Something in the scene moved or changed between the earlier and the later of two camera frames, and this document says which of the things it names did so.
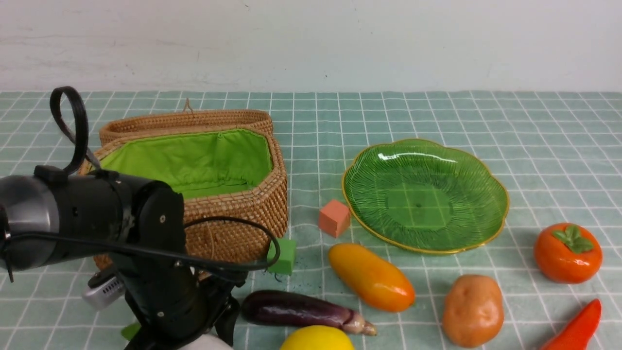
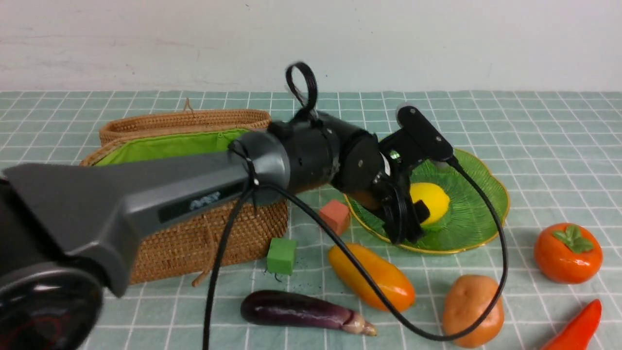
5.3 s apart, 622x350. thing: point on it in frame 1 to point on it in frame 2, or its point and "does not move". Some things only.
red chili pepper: [577, 335] does not move
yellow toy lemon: [316, 337] to [436, 199]
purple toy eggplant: [286, 307] does not move
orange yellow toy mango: [379, 283] does not move
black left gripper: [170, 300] to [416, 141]
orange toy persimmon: [567, 253] does not move
